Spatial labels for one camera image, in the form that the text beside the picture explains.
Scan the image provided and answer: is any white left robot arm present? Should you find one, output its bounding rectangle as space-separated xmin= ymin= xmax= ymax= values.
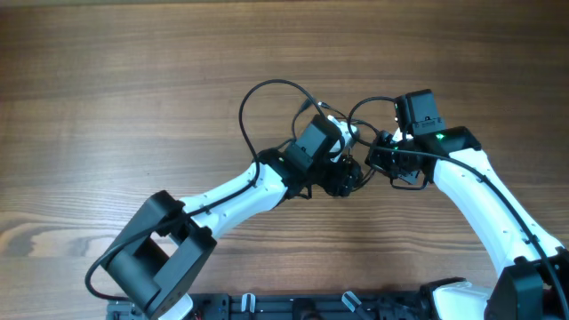
xmin=100 ymin=115 xmax=361 ymax=319

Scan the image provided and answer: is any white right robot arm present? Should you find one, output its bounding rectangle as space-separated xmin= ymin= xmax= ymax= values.
xmin=367 ymin=90 xmax=568 ymax=319

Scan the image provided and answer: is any black USB cable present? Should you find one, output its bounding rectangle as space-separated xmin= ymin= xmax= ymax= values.
xmin=291 ymin=98 xmax=379 ymax=192

